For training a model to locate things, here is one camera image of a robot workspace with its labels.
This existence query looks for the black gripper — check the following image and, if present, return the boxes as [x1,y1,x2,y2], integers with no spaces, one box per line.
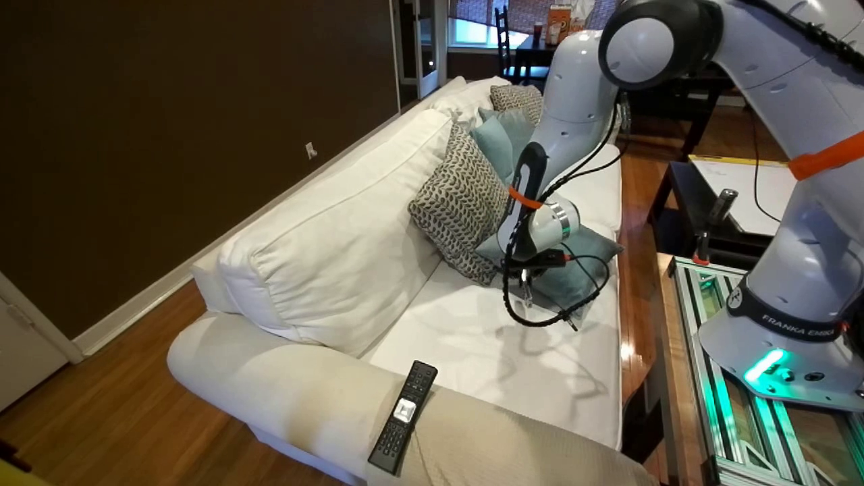
[505,239,575,304]

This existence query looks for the black remote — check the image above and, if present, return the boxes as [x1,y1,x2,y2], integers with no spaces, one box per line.
[365,358,440,478]

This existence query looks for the blue square pillow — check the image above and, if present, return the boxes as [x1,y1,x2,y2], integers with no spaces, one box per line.
[475,224,621,318]

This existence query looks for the white sofa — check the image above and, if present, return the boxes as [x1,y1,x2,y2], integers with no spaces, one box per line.
[165,76,655,486]

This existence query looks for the grey leaf pattern pillow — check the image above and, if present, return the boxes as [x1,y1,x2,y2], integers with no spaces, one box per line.
[405,118,513,287]

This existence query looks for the small blue pillow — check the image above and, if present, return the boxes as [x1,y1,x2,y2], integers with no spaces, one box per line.
[466,108,535,184]

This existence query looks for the beige armrest cover cloth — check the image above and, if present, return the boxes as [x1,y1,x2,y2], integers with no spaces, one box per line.
[361,373,655,486]

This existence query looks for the black low stand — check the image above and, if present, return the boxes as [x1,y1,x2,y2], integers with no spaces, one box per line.
[645,157,787,272]

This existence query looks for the grey patterned pillow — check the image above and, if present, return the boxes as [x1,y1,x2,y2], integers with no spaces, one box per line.
[488,81,547,125]

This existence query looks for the white sofa back cushion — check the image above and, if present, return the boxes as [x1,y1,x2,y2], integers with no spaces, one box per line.
[212,106,459,358]

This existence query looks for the black chair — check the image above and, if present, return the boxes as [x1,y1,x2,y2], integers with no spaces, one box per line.
[490,6,546,87]

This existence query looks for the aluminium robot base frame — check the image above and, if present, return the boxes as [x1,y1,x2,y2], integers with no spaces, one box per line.
[670,254,864,486]

